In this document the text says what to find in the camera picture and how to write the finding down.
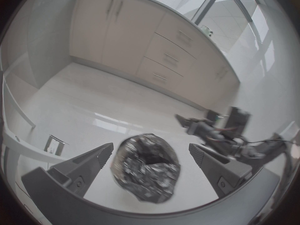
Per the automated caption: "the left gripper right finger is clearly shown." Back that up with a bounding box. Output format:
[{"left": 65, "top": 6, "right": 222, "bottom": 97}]
[{"left": 189, "top": 143, "right": 253, "bottom": 199}]

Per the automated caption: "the grey chair with white legs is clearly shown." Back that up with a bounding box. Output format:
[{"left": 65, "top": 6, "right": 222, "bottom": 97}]
[{"left": 0, "top": 70, "right": 69, "bottom": 162}]

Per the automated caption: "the beige cabinet with drawers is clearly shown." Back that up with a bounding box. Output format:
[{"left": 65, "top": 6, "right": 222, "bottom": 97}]
[{"left": 69, "top": 0, "right": 242, "bottom": 112}]

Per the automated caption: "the window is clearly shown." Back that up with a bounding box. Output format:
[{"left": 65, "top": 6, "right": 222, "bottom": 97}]
[{"left": 180, "top": 0, "right": 285, "bottom": 73}]

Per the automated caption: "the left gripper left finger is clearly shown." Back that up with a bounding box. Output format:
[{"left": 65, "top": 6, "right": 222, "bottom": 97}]
[{"left": 47, "top": 142, "right": 114, "bottom": 198}]

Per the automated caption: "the black plastic bag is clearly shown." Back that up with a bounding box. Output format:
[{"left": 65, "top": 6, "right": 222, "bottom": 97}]
[{"left": 111, "top": 133, "right": 181, "bottom": 204}]

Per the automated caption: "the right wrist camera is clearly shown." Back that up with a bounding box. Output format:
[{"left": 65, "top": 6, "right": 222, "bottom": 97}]
[{"left": 207, "top": 110, "right": 224, "bottom": 126}]

